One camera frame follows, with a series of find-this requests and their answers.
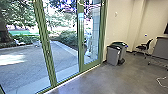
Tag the black mesh swivel chair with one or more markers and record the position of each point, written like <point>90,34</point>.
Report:
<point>145,47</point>

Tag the metal garden bench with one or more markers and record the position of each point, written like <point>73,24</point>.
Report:
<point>28,42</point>

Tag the grey trash bin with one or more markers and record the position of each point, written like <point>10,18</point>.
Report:
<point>113,56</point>

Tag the grey panel on stand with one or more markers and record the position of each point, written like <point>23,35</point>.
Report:
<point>161,48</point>

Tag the dark trash bin blue rim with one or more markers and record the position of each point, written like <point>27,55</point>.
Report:
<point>122,49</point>

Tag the white wall switch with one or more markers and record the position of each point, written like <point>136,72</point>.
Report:
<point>116,14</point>

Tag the green framed glass door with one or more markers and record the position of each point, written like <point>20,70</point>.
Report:
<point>81,36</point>

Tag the green framed window wall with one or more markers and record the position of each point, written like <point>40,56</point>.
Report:
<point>45,46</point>

